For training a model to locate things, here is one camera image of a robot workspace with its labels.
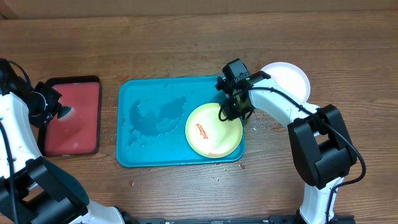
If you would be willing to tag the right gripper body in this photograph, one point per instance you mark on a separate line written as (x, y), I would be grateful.
(237, 110)

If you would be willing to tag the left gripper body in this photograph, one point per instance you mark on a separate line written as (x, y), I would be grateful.
(46, 101)

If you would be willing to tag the dark green sponge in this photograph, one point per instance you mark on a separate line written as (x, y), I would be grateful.
(65, 110)

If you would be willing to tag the green rimmed yellow plate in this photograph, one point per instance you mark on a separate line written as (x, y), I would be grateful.
(211, 135)

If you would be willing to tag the white plate with red stain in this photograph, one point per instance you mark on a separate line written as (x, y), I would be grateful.
(289, 77)

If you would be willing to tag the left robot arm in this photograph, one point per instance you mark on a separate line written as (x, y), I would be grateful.
(33, 189)

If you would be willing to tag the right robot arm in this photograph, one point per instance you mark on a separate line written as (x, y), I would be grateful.
(322, 150)

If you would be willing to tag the dark tray with red liquid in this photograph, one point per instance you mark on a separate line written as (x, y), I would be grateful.
(78, 132)

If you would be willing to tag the teal plastic serving tray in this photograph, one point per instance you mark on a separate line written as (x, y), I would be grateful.
(152, 114)

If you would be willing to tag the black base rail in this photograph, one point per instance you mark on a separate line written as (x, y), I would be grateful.
(275, 219)

